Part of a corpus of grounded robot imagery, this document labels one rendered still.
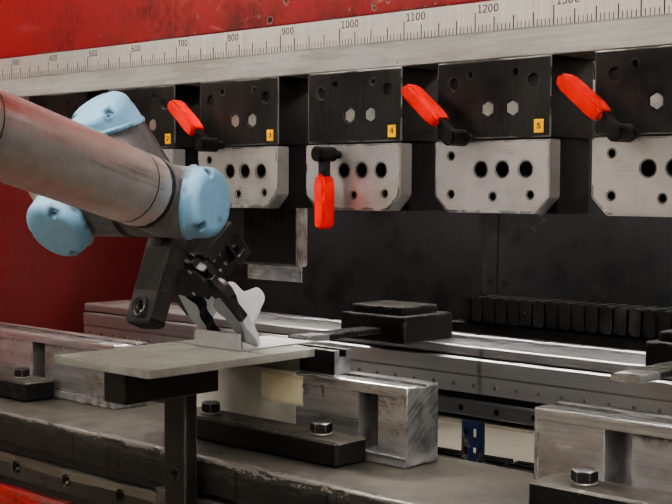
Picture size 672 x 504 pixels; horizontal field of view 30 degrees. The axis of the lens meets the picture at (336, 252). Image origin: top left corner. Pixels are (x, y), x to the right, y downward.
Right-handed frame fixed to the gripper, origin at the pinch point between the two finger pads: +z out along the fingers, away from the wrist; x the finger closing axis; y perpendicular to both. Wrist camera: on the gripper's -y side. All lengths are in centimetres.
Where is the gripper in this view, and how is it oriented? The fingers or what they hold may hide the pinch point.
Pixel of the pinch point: (232, 340)
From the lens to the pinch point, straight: 158.9
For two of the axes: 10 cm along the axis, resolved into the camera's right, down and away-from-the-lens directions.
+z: 4.2, 7.4, 5.2
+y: 5.1, -6.7, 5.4
